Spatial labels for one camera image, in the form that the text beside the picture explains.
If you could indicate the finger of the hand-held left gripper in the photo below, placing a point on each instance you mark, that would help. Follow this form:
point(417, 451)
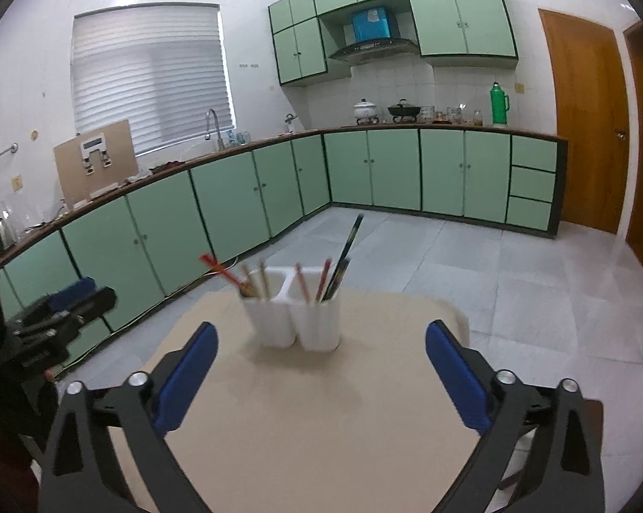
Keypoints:
point(78, 288)
point(97, 302)

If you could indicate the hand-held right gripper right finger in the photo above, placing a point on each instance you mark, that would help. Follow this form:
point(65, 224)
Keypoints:
point(460, 379)

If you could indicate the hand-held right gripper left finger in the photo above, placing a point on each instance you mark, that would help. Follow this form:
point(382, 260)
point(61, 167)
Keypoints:
point(188, 379)

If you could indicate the plain wooden chopstick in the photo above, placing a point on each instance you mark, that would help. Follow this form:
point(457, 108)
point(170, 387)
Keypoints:
point(248, 278)
point(263, 280)

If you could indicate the white twin-compartment utensil holder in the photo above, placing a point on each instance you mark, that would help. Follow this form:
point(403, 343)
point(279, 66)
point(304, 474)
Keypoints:
point(316, 326)

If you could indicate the red-tipped wooden chopstick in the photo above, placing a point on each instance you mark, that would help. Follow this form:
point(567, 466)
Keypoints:
point(301, 280)

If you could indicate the person's dark clothing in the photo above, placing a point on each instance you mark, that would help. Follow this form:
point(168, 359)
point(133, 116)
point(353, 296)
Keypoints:
point(3, 475)

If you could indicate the brown board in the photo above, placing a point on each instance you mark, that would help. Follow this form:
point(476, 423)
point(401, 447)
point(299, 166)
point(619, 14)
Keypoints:
point(118, 139)

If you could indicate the metal sink faucet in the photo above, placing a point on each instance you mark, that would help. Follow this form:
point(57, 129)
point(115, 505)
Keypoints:
point(212, 125)

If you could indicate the white window blind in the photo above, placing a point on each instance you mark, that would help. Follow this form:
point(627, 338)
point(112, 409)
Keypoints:
point(139, 80)

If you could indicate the green lower kitchen cabinets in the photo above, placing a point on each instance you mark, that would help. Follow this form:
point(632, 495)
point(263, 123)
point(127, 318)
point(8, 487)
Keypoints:
point(396, 171)

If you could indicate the glass jar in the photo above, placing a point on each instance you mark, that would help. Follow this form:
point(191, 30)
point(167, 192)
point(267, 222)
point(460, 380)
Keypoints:
point(427, 113)
point(478, 117)
point(453, 114)

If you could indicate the black wok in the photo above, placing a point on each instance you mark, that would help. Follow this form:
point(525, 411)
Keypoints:
point(404, 111)

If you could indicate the green thermos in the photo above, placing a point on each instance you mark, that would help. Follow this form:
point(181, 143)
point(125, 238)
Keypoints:
point(497, 104)

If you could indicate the white lidded pot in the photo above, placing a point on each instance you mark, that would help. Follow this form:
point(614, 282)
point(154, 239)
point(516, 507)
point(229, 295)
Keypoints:
point(365, 109)

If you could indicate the range hood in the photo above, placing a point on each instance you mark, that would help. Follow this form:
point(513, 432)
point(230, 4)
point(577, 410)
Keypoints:
point(374, 49)

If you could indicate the blue box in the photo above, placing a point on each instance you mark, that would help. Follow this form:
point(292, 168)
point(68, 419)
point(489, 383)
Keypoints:
point(372, 24)

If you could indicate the white bracket on board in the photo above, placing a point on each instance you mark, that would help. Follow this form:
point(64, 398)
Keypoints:
point(94, 144)

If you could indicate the metal wall tap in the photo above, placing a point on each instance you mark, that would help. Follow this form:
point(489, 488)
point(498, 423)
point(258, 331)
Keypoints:
point(290, 120)

